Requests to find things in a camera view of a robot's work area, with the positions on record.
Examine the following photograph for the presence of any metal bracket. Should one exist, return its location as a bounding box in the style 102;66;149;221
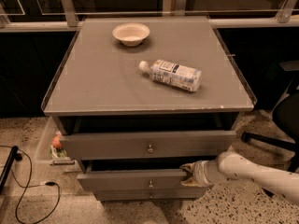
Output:
276;0;298;23
61;0;78;27

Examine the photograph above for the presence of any grey top drawer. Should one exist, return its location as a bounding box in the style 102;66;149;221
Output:
60;131;236;160

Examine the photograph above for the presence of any green white packet in bin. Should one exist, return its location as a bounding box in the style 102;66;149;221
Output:
50;147;67;159

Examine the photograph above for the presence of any right metal bracket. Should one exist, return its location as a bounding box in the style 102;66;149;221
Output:
276;0;298;23

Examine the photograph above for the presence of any white paper bowl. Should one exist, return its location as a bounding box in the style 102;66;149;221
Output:
112;23;150;47

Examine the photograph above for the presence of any grey drawer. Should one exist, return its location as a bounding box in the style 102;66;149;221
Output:
94;188;206;202
60;131;236;160
78;156;214;192

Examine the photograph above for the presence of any grey drawer cabinet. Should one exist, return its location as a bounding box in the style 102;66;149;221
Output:
41;15;258;203

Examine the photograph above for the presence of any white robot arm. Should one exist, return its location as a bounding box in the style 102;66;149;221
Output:
180;151;299;205

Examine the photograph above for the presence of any grey bottom drawer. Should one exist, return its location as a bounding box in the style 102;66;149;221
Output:
94;188;206;202

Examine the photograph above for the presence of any black office chair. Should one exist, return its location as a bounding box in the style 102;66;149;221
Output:
240;60;299;198

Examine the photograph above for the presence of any black power cable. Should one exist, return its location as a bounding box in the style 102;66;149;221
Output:
0;145;62;224

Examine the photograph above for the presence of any black bar on floor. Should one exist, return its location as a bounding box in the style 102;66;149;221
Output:
0;146;18;193

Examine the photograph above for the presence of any orange round object in bin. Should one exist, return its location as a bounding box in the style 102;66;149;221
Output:
52;135;63;149

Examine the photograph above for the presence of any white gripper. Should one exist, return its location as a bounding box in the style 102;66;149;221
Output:
180;160;222;187

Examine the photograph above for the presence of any left metal bracket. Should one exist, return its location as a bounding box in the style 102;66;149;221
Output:
61;0;78;27

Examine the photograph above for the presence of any clear plastic water bottle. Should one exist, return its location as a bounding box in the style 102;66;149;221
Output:
139;60;202;92

